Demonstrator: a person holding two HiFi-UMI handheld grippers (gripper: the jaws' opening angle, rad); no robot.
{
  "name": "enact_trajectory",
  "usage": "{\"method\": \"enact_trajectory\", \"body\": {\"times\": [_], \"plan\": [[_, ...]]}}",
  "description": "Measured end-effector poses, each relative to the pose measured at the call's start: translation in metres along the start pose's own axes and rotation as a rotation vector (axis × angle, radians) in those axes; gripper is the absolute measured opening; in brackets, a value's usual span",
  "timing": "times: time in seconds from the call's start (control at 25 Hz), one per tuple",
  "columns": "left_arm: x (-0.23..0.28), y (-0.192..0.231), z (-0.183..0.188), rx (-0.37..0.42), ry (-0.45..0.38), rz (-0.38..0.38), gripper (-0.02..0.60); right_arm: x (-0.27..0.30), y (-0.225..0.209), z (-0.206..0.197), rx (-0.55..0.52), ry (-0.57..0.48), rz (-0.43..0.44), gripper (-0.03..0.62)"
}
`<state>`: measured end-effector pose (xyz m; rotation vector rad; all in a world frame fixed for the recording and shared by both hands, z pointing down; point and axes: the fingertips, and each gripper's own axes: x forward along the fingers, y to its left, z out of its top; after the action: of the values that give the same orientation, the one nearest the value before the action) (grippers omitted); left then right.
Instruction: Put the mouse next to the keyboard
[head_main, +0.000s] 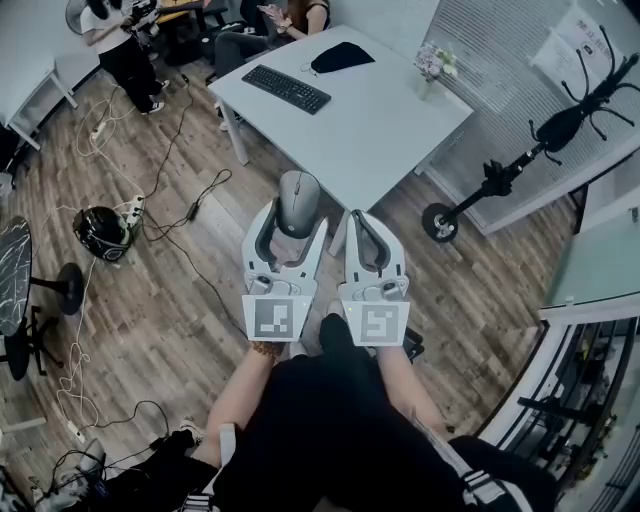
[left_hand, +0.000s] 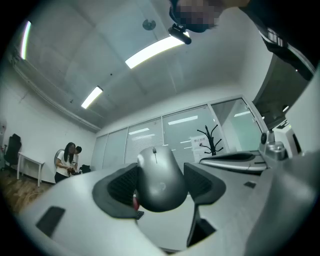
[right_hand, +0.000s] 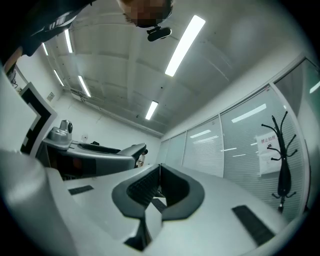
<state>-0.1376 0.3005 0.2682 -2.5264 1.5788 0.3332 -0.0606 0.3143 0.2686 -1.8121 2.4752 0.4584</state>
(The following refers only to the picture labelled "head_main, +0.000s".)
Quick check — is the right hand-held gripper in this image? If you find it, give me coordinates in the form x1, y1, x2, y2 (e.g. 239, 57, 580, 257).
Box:
337, 209, 413, 348

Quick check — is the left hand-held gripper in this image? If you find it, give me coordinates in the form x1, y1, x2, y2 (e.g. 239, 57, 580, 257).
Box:
241, 198, 329, 344

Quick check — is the grey computer mouse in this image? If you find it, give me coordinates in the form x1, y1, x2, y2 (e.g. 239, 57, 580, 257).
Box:
276, 169, 322, 239

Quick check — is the black keyboard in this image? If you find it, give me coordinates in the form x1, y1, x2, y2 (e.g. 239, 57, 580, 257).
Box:
241, 63, 333, 116

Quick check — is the person's left forearm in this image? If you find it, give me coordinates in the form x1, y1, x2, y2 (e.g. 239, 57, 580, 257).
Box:
205, 344, 281, 466

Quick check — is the person's right forearm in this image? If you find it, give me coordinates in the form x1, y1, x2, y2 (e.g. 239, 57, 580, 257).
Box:
374, 345, 449, 434

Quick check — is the black box device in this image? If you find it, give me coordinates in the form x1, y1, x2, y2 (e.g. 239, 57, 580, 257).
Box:
404, 327, 425, 364

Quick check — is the person's black clothing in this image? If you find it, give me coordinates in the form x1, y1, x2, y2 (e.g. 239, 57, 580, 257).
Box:
94, 314, 559, 512

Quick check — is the black helmet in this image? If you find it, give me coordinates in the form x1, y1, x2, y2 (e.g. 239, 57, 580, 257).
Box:
72, 205, 135, 264

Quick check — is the vase of pale flowers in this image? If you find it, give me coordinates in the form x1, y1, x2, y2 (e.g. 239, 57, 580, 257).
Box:
413, 42, 459, 103

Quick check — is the black fabric pouch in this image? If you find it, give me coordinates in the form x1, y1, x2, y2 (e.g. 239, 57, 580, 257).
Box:
299, 41, 376, 77

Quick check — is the black coat rack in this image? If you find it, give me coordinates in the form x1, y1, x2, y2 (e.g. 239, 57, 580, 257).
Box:
421, 24, 640, 245

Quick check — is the black metal rack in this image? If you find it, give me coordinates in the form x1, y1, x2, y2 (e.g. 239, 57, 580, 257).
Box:
517, 319, 640, 491

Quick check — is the orange round table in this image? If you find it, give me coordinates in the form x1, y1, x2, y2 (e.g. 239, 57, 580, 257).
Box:
158, 3, 209, 25

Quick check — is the white paper notice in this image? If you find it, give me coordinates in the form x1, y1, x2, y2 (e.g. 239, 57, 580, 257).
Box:
529, 29, 591, 76

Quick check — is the black office chair base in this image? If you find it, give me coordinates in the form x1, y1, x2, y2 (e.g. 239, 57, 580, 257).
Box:
0, 304, 66, 381

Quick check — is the white desk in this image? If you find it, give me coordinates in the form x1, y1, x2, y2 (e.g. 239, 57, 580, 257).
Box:
0, 54, 81, 151

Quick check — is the standing fan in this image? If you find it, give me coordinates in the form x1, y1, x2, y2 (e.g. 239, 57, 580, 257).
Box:
64, 0, 96, 36

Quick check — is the white paper sign red print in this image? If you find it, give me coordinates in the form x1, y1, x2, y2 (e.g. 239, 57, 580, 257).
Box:
554, 4, 626, 59

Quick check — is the long black cable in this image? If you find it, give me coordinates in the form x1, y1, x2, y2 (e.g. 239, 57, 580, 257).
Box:
139, 219, 251, 344

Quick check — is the brown bead bracelet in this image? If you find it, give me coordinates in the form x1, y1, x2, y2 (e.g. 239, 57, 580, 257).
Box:
249, 339, 286, 362

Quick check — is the black cable with adapter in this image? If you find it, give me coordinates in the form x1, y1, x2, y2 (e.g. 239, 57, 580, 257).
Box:
144, 168, 234, 241

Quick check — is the thin black cable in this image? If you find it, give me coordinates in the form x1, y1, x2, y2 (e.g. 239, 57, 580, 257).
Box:
142, 74, 196, 201

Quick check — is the tangled white cable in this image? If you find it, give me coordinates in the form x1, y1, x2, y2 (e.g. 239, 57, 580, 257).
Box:
55, 257, 101, 441

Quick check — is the round marble pedestal table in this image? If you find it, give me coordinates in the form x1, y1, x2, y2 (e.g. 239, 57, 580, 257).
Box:
0, 215, 85, 339

